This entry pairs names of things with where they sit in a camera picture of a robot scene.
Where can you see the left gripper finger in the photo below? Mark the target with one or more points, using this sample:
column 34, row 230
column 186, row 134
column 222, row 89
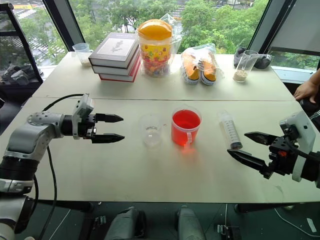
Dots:
column 110, row 118
column 110, row 138

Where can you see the small clear plastic cup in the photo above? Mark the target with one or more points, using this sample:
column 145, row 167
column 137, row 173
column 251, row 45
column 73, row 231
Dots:
column 150, row 135

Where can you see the clear measuring cup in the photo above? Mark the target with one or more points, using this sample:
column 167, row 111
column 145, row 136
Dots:
column 82, row 53

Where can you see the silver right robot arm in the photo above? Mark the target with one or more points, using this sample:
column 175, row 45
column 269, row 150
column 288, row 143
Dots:
column 314, row 167

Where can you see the red hardcover book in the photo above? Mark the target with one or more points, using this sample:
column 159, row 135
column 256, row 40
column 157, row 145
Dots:
column 117, row 78

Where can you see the grey window blind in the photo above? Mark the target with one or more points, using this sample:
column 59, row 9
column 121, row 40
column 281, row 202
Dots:
column 300, row 25

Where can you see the black hardcover book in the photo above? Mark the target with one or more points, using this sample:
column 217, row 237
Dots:
column 112, row 70

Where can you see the large clear plastic syringe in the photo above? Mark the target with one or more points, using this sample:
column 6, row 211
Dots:
column 230, row 130

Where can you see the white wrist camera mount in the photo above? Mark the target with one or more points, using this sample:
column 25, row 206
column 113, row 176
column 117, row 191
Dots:
column 303, row 130
column 83, row 106

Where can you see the orange canvas shoe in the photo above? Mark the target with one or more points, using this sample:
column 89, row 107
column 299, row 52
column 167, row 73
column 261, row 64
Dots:
column 208, row 71
column 191, row 68

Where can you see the cup with red liquid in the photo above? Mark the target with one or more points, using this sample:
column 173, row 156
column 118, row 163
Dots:
column 183, row 132

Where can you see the clear bag around shoes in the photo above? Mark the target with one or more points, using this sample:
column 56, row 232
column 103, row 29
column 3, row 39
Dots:
column 200, row 50

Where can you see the clear bag around container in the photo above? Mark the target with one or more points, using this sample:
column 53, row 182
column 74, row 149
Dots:
column 176, row 37

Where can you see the tall glass with beans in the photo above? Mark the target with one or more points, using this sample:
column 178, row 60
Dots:
column 243, row 70

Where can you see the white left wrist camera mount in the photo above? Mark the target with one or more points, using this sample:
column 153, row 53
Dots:
column 83, row 106

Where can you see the grey shoes on stand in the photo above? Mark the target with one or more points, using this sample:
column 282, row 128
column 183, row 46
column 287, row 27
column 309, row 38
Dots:
column 16, row 73

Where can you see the bystander bare hand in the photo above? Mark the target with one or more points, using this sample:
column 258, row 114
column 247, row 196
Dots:
column 308, row 90

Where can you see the orange-lidded colourful container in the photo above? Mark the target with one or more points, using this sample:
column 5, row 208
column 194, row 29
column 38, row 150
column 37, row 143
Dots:
column 155, row 45

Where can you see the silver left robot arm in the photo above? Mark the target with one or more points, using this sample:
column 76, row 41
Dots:
column 25, row 140

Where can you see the bystander dark trouser leg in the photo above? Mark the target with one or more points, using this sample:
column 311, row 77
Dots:
column 311, row 108

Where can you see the black metal frame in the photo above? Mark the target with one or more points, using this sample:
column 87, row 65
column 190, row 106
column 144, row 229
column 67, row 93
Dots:
column 30, row 55

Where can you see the dark grey cloth bundle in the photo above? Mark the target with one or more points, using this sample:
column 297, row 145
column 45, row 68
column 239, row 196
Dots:
column 262, row 62

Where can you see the black window pillar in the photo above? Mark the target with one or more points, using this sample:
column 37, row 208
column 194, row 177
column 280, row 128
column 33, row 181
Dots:
column 65, row 25
column 271, row 25

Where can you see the black table crossbar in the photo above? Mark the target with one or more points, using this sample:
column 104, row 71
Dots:
column 265, row 208

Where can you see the dark rounded grey shape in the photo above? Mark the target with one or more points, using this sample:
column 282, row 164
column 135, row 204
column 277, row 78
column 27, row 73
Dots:
column 190, row 223
column 125, row 223

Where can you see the dark grey hardcover book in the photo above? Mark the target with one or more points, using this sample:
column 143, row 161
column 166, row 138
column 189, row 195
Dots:
column 115, row 47

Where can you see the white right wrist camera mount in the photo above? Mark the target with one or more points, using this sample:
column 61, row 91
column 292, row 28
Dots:
column 303, row 130

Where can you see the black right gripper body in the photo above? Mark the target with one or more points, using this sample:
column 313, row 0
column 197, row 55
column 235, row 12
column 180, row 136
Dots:
column 281, row 155

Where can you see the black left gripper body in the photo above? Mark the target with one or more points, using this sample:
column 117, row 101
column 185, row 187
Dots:
column 87, row 122

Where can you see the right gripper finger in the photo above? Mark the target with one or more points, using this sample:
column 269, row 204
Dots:
column 261, row 137
column 250, row 161

